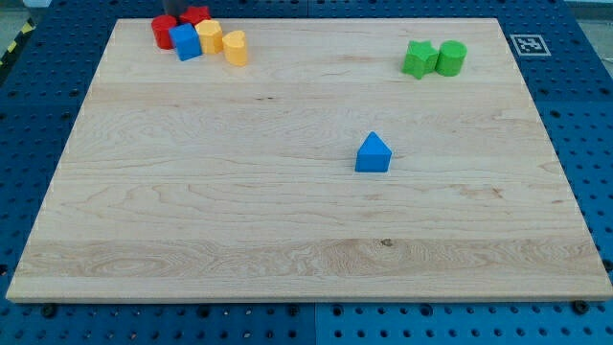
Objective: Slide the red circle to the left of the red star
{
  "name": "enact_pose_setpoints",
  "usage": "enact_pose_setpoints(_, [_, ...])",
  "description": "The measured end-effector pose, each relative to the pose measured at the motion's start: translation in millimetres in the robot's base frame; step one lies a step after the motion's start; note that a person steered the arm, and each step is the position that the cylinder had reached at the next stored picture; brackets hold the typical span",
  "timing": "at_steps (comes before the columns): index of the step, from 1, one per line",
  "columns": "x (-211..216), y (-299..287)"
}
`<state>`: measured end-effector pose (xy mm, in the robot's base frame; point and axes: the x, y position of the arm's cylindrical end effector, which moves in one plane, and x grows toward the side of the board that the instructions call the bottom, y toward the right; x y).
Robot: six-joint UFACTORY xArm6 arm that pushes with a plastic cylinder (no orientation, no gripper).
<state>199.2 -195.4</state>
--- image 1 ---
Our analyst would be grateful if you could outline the wooden board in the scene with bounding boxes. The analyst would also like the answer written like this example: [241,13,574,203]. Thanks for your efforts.
[7,18,612,304]

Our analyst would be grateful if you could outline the yellow hexagon block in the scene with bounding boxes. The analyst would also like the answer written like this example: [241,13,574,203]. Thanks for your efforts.
[195,19,223,55]

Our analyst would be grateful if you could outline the red star block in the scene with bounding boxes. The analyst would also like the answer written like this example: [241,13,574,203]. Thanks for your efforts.
[179,6,212,26]

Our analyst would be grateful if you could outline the green star block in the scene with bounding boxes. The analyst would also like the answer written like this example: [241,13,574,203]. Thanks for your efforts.
[401,40,439,80]

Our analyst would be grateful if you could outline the grey robot pusher tool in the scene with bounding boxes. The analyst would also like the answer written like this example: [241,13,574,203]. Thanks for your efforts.
[162,0,188,17]

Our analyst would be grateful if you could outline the green cylinder block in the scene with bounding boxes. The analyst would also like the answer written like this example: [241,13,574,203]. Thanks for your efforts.
[435,40,467,77]

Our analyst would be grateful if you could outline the blue cube block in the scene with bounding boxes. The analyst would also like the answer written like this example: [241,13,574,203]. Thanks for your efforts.
[169,23,202,61]

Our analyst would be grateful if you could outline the blue triangle block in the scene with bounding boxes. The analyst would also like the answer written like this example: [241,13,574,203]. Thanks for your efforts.
[354,131,392,173]

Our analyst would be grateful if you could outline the yellow heart block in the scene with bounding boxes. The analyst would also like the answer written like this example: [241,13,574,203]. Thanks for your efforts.
[222,31,248,66]

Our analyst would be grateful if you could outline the red cylinder block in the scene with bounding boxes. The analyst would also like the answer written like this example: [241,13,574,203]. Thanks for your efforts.
[150,14,177,50]

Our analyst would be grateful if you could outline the white fiducial marker tag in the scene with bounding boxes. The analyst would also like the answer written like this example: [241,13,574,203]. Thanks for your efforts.
[511,34,551,57]

